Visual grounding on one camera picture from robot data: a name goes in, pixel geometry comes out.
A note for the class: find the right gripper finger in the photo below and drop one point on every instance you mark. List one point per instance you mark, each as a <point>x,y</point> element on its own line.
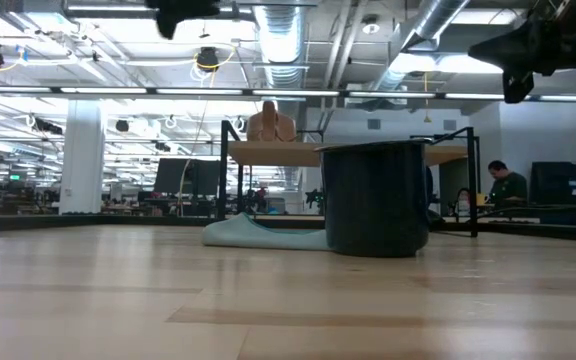
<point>518,87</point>
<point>510,50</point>

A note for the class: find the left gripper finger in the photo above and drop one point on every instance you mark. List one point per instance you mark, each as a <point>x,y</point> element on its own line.
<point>170,25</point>

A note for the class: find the dark blue enamel mug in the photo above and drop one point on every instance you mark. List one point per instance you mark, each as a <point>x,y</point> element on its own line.
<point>375,200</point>

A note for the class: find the black background robot arm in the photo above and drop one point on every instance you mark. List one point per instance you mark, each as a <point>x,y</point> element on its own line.
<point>314,199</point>

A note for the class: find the wooden shelf board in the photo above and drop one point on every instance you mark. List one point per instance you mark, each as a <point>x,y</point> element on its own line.
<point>273,154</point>

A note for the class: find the person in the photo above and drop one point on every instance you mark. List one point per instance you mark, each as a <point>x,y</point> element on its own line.
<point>508,190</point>

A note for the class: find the black cabinet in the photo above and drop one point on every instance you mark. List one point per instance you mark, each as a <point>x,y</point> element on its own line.
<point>565,192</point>

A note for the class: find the yellow mug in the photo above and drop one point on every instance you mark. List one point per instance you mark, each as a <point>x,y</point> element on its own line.
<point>482,199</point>

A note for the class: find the long led light bar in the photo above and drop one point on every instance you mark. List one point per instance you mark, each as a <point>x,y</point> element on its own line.
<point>293,92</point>

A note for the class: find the black computer monitor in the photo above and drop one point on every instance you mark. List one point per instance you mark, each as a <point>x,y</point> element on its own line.
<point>188,175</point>

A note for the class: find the white column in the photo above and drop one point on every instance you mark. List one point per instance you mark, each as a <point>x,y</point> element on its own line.
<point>82,160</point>

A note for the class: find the teal folded cloth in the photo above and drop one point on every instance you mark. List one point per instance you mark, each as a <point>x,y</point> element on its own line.
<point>258,237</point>

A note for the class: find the silver smooth air duct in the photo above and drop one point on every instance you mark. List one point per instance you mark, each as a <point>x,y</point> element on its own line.
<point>428,22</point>

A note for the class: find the silver ribbed air duct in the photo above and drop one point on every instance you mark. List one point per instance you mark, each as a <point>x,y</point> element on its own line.
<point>280,45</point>

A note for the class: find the black metal shelf frame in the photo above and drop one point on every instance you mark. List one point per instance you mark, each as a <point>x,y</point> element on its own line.
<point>473,190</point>

